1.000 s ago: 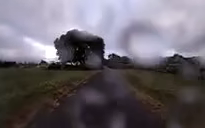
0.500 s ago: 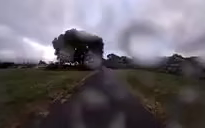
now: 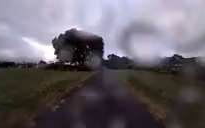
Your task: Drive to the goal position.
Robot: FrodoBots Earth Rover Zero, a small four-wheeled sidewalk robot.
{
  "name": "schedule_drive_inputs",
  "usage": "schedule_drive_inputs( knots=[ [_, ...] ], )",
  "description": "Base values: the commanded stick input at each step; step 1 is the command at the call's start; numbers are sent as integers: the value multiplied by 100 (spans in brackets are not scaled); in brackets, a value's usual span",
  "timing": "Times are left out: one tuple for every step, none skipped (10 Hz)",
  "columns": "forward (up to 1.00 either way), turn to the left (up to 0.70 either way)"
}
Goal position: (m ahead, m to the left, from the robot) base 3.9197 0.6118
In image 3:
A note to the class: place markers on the large dark tree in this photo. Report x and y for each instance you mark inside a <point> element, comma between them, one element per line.
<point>78,46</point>

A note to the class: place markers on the dark wet asphalt path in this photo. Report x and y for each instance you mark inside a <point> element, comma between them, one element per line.
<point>103,103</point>

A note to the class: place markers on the grass verge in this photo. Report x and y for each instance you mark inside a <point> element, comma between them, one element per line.
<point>170,93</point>

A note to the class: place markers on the row of trees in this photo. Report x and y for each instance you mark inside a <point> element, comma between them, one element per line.
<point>176,63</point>

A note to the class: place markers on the green grass field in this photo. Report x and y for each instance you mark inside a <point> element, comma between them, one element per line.
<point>23,90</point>

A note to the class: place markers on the distant tree line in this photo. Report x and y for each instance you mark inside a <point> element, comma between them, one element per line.
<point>10,63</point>

